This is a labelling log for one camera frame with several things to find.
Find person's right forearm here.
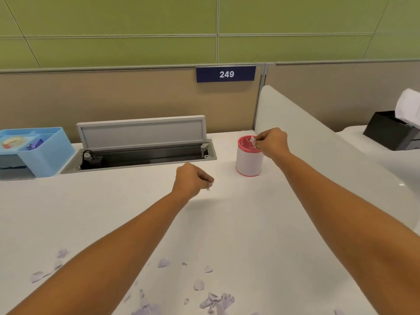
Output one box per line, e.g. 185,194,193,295
275,152,420,315

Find blue desk organizer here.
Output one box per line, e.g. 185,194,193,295
0,127,76,181

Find person's right hand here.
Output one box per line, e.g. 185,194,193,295
254,127,291,165

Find white printed paper sheets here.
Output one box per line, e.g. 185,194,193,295
395,88,420,130

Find person's left forearm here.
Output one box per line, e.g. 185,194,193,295
6,190,197,315

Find grey cable tray lid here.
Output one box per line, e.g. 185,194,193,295
60,115,218,174

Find white side divider panel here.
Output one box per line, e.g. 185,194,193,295
255,85,420,235

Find clear tape roll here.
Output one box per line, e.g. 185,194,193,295
0,136,24,150

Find blue number sign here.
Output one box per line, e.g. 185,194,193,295
196,66,257,84

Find grey partition post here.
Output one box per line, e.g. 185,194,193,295
252,63,277,131

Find person's left hand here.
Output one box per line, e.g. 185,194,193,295
172,162,215,202

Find black cable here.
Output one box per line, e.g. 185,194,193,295
80,150,104,170

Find pink and white cup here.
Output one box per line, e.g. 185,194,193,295
235,135,264,177

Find beige partition panel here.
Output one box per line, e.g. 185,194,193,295
264,61,420,132
0,67,263,144

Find black desk organizer box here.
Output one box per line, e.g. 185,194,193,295
362,110,420,151

